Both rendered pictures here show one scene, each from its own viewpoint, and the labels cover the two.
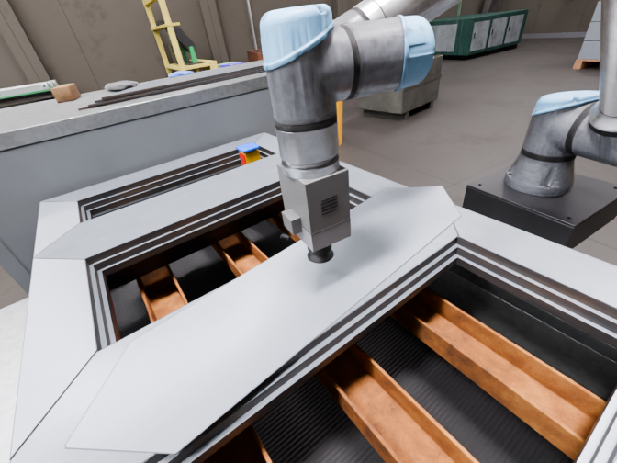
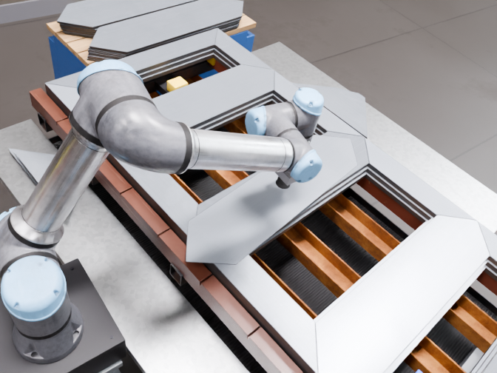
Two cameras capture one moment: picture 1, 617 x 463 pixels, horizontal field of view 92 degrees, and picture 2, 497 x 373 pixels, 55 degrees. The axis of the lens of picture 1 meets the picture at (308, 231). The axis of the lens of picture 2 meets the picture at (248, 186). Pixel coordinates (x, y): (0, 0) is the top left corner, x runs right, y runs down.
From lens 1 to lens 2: 1.49 m
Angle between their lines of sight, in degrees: 96
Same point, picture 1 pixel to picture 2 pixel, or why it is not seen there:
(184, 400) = (320, 145)
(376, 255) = (250, 195)
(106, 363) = (360, 158)
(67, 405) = (361, 147)
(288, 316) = not seen: hidden behind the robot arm
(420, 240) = (222, 203)
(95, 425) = (345, 142)
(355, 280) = (262, 181)
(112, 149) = not seen: outside the picture
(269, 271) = (310, 192)
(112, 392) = (348, 149)
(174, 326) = (342, 169)
